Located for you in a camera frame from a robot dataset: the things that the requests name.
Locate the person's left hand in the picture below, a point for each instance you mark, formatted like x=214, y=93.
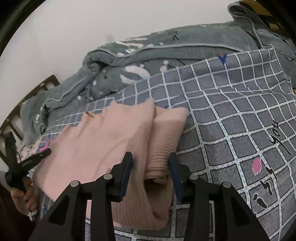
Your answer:
x=27, y=199

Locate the grey checked blanket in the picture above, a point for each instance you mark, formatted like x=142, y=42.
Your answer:
x=231, y=115

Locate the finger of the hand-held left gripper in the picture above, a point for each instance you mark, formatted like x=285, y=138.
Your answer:
x=34, y=158

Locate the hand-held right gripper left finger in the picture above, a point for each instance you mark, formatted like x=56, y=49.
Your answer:
x=123, y=178

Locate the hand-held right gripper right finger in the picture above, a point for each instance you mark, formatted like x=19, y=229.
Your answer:
x=177, y=176

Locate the floral bed sheet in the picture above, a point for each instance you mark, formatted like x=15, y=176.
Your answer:
x=31, y=149

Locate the pink ribbed sweater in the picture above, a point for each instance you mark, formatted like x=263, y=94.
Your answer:
x=104, y=148

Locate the grey printed quilt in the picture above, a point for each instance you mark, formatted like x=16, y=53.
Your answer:
x=161, y=53

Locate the brown jacket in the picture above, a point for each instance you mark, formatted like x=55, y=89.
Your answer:
x=255, y=7

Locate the dark wooden headboard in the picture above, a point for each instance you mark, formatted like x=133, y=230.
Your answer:
x=27, y=97

